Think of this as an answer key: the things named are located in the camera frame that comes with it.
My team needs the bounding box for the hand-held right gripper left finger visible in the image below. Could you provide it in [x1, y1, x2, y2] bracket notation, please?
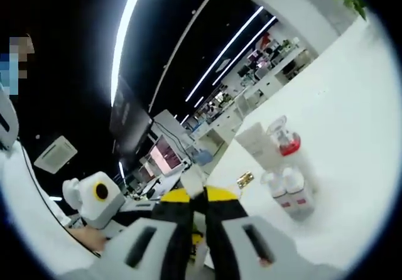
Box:
[102, 188, 194, 280]

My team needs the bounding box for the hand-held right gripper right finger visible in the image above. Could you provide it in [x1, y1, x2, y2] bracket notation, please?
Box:
[204, 186, 298, 280]

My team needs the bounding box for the gold foil skincare sachet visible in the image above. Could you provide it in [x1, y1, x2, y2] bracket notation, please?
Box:
[236, 170, 255, 190]

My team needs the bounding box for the green black skincare sachet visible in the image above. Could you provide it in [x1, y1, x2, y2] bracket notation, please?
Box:
[180, 166, 210, 264]

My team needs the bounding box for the red-collared white skincare pump bottle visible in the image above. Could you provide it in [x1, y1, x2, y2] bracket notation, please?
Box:
[265, 114, 317, 200]

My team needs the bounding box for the large white skincare tube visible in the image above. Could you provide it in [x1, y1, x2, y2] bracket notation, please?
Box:
[234, 122, 278, 171]

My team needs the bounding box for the person's left hand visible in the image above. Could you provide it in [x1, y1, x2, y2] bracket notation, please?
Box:
[70, 227, 108, 252]

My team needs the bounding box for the ceiling air conditioner unit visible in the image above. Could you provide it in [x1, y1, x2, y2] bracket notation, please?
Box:
[33, 134, 79, 175]

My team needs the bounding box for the person's white shirt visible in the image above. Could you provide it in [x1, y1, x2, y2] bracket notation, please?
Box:
[0, 82, 104, 280]

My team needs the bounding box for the pink-screen monitor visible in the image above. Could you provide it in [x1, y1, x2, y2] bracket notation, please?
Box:
[148, 134, 187, 176]

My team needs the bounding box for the large dark hanging screen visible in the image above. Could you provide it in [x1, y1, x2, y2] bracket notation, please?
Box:
[108, 75, 154, 156]

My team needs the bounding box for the blue water jug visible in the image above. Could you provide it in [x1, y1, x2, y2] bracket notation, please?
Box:
[191, 147, 214, 167]

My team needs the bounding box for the white chest-worn device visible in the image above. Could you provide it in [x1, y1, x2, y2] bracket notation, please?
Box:
[0, 85, 17, 151]

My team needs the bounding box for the row of white office desks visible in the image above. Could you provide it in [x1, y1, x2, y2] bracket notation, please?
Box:
[187, 46, 318, 143]

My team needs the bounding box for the curved ceiling light strip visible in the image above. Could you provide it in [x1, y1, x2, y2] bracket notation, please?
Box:
[111, 0, 149, 107]

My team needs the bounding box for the straight ceiling light strip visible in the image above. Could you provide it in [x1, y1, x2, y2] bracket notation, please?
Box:
[184, 5, 265, 102]
[212, 14, 277, 87]

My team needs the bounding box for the thin black shirt cable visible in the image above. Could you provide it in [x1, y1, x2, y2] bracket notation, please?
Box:
[18, 141, 102, 259]

